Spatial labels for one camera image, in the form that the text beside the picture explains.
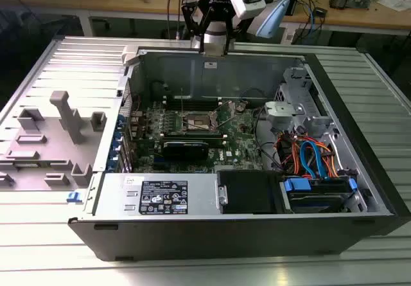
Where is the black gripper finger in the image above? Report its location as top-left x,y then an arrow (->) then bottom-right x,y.
180,0 -> 210,54
221,8 -> 239,56

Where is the silver CPU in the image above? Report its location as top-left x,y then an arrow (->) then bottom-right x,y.
204,44 -> 225,57

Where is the metal socket cover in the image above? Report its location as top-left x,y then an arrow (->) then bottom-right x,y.
213,100 -> 238,129

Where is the metal locking lever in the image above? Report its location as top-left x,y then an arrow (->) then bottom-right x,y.
219,111 -> 239,129

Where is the CPU socket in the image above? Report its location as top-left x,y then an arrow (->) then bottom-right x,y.
180,109 -> 220,132

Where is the grey plastic block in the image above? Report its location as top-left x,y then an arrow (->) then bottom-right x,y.
121,45 -> 142,67

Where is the silver drive cage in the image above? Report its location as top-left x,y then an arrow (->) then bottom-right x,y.
272,66 -> 337,139

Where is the green motherboard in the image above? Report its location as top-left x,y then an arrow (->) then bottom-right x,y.
128,99 -> 267,174

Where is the wooden desk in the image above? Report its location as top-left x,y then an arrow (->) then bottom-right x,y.
0,0 -> 411,36

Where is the black graphics card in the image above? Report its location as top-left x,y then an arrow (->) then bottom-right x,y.
161,140 -> 210,162

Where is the white paper sheet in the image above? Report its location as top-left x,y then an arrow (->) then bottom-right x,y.
376,0 -> 411,12

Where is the blue disk carrier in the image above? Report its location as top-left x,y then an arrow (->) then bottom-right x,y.
282,175 -> 359,197

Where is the silver power supply unit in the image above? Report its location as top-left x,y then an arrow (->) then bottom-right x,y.
92,172 -> 222,216

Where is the grey parts rack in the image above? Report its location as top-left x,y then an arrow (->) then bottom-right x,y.
0,89 -> 109,192

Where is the hard disk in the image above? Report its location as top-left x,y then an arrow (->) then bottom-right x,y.
287,189 -> 353,213

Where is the black open PC case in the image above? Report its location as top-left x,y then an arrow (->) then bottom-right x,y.
67,43 -> 411,262

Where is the red black twisted wire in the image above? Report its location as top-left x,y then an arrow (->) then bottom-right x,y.
130,93 -> 144,113

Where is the blue flat wire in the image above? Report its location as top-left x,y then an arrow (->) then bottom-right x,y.
300,140 -> 328,179

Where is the orange wire bundle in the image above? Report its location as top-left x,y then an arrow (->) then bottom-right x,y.
274,133 -> 340,180

